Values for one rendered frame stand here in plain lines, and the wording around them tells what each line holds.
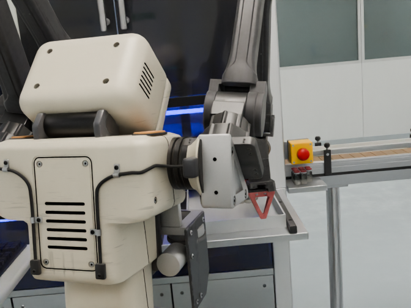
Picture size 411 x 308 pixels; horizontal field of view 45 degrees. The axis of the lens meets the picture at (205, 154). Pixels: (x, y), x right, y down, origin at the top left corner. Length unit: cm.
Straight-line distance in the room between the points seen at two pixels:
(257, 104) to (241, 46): 13
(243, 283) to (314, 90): 479
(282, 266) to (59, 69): 116
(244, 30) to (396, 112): 583
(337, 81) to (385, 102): 66
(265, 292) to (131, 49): 118
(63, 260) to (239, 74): 43
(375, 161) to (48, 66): 127
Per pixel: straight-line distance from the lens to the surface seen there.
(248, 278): 177
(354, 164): 182
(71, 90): 80
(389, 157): 186
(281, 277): 178
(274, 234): 129
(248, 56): 91
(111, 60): 80
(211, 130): 79
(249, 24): 95
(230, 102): 85
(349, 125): 654
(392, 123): 672
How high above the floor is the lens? 135
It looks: 12 degrees down
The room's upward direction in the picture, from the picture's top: 5 degrees counter-clockwise
